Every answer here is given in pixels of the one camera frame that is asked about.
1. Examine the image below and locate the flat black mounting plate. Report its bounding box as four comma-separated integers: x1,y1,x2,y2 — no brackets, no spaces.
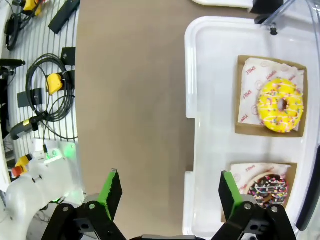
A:
17,88,47,109

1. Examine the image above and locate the white printed paper liner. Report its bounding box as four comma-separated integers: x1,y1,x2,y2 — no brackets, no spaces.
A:
229,163,292,196
238,57,306,132

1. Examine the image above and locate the yellow black control device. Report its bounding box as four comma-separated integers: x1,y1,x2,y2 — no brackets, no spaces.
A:
23,0,43,17

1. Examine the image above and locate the small black square bracket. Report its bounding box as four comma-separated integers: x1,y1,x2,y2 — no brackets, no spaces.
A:
61,47,76,66

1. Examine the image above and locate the yellow plastic pendant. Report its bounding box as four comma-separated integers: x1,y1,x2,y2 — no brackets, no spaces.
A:
46,73,63,96

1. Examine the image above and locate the thin black cable bundle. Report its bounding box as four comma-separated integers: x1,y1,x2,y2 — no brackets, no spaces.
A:
4,12,27,52

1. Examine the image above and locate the yellow frosted donut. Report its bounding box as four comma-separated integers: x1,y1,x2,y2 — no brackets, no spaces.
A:
234,55,308,139

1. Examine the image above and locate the white plastic display tray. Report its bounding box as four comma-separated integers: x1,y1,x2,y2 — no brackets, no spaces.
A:
191,0,253,12
183,16,320,236

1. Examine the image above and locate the red yellow emergency stop button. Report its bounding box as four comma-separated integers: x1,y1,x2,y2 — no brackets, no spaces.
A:
11,154,33,179

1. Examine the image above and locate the coiled black cable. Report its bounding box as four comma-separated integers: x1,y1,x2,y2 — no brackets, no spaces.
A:
25,53,76,123

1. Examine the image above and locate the chocolate donut with coloured sprinkles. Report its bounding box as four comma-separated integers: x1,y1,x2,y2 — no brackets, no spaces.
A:
246,174,290,210

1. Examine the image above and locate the grey handheld enabling switch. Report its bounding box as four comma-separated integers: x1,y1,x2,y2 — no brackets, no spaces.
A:
9,116,42,141

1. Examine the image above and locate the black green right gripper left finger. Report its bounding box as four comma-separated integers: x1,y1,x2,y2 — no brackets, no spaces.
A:
41,168,128,240

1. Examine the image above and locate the long black metal bracket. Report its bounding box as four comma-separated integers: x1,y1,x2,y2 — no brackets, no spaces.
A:
48,0,81,35

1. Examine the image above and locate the sprinkled chocolate donut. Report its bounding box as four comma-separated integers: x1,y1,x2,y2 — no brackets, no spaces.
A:
221,162,298,223

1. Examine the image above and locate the yellow sprinkled donut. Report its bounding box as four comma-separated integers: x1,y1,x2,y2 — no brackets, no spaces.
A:
257,77,305,133

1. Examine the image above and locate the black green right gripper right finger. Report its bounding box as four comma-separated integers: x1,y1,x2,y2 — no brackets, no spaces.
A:
211,170,293,240

